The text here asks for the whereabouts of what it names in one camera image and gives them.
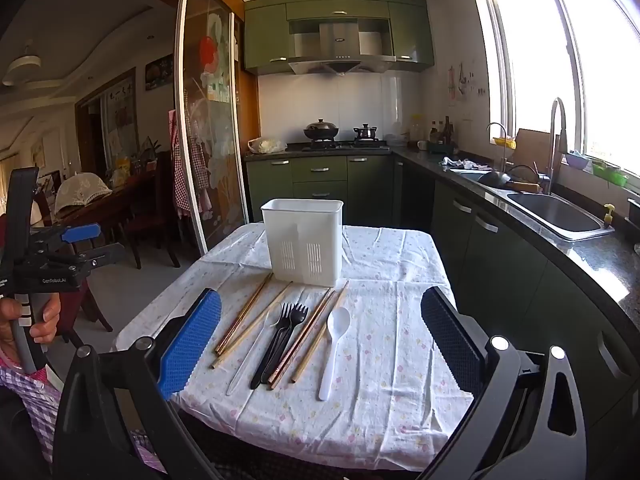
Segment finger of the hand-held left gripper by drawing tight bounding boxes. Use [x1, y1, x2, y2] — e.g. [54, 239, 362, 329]
[50, 242, 127, 271]
[30, 223, 103, 254]

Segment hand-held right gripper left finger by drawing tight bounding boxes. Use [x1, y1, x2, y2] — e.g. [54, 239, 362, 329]
[52, 287, 223, 480]

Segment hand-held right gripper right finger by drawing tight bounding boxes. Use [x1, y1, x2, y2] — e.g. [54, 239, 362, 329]
[417, 285, 588, 480]

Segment wooden chopstick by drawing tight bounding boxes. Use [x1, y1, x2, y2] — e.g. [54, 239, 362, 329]
[291, 280, 350, 386]
[215, 272, 275, 356]
[210, 281, 293, 371]

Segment clear plastic spoon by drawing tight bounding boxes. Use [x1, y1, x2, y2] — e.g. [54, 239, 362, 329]
[226, 310, 282, 397]

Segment black plastic fork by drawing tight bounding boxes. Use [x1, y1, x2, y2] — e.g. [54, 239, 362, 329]
[259, 303, 309, 386]
[250, 301, 296, 390]

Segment dark patterned chopstick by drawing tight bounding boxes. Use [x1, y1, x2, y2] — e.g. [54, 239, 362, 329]
[270, 288, 337, 391]
[266, 287, 332, 387]

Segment white plastic spoon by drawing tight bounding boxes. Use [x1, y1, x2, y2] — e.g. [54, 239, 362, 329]
[317, 306, 352, 402]

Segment white plastic utensil holder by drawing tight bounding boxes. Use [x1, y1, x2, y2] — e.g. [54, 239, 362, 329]
[260, 198, 345, 285]

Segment person's left hand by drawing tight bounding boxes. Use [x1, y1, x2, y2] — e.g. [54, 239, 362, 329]
[0, 292, 62, 347]

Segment lace food cover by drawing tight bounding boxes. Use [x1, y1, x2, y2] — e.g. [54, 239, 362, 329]
[54, 172, 113, 216]

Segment wooden dining table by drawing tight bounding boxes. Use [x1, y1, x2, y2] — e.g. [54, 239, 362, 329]
[50, 167, 166, 241]

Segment dark red chair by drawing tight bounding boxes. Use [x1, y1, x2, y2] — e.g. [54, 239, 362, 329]
[50, 240, 115, 351]

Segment white floral tablecloth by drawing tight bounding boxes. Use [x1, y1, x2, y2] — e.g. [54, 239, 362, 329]
[112, 222, 476, 472]

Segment green base cabinet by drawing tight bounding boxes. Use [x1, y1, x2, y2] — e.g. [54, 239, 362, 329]
[245, 155, 401, 231]
[395, 160, 640, 480]

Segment dark wooden chair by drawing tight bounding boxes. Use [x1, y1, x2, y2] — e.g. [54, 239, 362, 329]
[122, 150, 182, 270]

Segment red checkered hanging apron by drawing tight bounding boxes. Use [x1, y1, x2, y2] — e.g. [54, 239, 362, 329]
[167, 107, 213, 218]

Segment person's pink checkered apron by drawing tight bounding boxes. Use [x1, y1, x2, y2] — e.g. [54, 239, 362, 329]
[0, 350, 168, 478]

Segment sliding glass door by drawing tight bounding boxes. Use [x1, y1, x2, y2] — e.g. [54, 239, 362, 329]
[174, 0, 251, 256]

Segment steel kitchen sink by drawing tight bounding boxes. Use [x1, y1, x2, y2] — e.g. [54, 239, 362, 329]
[502, 191, 616, 242]

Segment dark granite countertop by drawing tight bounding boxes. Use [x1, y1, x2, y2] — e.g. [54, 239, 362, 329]
[245, 142, 640, 341]

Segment black pan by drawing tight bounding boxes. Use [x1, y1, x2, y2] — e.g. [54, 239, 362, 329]
[477, 165, 541, 191]

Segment ceiling lamp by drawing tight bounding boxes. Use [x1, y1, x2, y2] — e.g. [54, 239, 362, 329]
[2, 42, 43, 86]

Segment crumpled dish cloth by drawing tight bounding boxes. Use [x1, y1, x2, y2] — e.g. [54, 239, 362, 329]
[440, 156, 493, 171]

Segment small curved faucet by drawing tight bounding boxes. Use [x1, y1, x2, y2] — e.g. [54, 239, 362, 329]
[486, 121, 516, 173]

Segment white plastic bag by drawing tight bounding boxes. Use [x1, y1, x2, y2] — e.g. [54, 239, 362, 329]
[247, 136, 288, 155]

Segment wooden cutting board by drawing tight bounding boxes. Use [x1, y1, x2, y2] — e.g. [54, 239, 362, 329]
[512, 128, 553, 171]

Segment gas stove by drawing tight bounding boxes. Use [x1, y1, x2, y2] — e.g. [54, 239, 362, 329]
[300, 139, 392, 153]

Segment tall steel faucet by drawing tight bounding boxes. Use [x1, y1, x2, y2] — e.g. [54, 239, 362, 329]
[545, 97, 569, 196]

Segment green plastic basin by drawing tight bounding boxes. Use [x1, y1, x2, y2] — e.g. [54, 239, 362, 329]
[592, 160, 630, 188]

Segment black wok with lid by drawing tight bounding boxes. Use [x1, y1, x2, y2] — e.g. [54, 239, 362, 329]
[303, 119, 341, 142]

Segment kitchen window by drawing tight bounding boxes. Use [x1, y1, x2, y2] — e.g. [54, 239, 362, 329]
[470, 0, 640, 176]

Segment steel range hood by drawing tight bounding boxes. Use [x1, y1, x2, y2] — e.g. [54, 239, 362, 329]
[287, 19, 396, 77]

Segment wall poster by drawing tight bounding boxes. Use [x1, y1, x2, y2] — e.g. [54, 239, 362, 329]
[145, 55, 174, 92]

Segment green wall cabinets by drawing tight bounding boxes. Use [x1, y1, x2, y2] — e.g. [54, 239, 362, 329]
[243, 0, 435, 73]

